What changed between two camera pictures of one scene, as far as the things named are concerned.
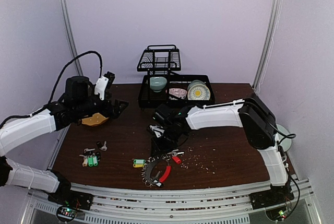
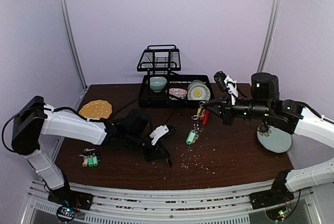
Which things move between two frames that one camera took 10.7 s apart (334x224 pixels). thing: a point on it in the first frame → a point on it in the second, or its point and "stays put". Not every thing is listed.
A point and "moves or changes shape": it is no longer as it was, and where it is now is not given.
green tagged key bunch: x=90 y=158 stays put
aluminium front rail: x=114 y=207 stays put
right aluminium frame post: x=271 y=31 stays put
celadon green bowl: x=157 y=83 stays put
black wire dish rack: x=160 y=86 stays put
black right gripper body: x=162 y=142 → x=226 y=113
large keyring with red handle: x=156 y=182 moves or changes shape
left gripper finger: x=118 y=106 → x=156 y=152
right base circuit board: x=278 y=213 stays put
